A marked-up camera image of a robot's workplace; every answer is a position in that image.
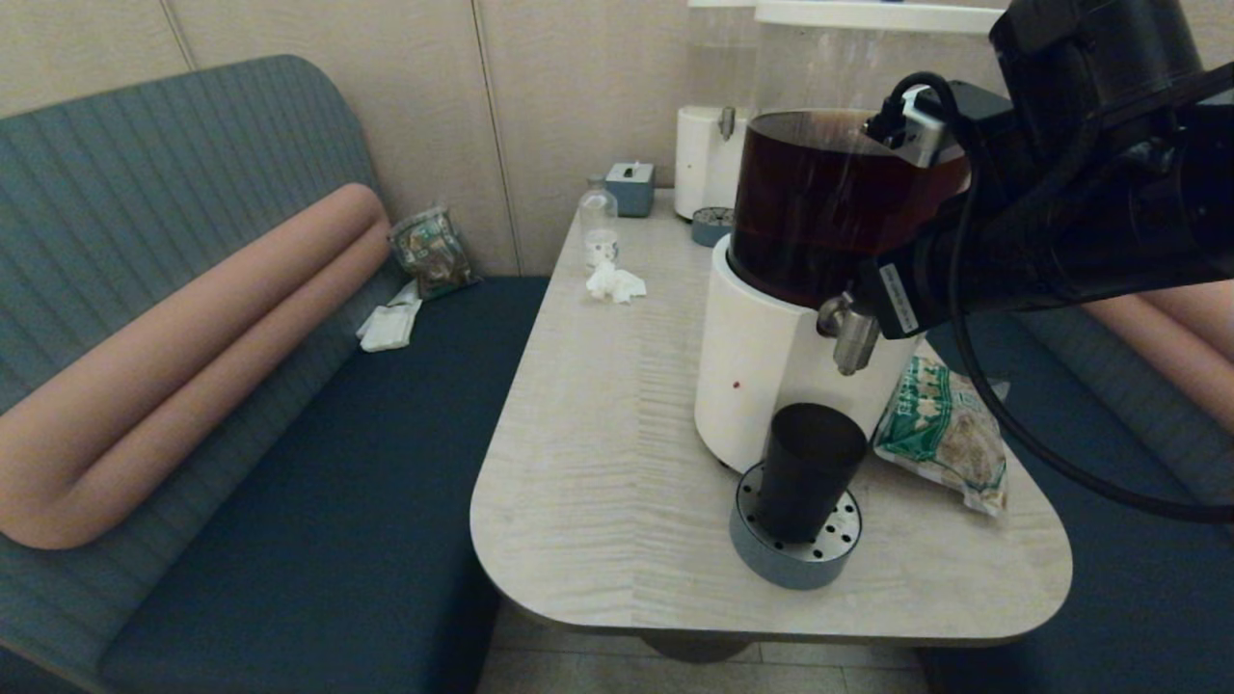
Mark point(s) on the dark green snack bag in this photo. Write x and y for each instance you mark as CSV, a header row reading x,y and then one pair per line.
x,y
432,253

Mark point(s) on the green grain snack bag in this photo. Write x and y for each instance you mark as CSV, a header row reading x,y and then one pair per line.
x,y
940,434

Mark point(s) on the white napkin pack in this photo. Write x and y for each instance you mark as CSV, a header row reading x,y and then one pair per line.
x,y
388,328

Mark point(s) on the small blue-grey drip tray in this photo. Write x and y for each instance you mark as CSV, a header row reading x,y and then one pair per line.
x,y
710,229

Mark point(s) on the blue-grey perforated drip tray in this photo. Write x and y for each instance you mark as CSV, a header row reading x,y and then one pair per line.
x,y
795,567

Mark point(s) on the blue-grey tissue box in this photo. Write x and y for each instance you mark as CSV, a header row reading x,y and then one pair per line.
x,y
629,191

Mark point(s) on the clear water dispenser white base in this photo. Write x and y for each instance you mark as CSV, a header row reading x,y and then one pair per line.
x,y
704,164

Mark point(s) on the pink bolster cushion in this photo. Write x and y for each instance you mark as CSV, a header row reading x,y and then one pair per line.
x,y
1186,347
193,357

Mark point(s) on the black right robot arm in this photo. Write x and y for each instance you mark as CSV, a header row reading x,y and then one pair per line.
x,y
1109,193

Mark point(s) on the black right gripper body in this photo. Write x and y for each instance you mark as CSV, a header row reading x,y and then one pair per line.
x,y
930,280

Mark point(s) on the large dark tea dispenser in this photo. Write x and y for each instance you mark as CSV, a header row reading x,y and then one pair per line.
x,y
762,366

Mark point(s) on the steel dispenser tap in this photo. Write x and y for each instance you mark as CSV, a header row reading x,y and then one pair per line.
x,y
853,337

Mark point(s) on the black plastic cup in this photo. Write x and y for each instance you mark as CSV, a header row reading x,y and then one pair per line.
x,y
810,472

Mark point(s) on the clear plastic bottle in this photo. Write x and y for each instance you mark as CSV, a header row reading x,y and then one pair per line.
x,y
598,222

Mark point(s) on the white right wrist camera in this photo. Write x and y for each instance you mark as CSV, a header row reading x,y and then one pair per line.
x,y
927,120

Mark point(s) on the crumpled white tissue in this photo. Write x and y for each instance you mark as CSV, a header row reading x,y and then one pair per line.
x,y
613,282

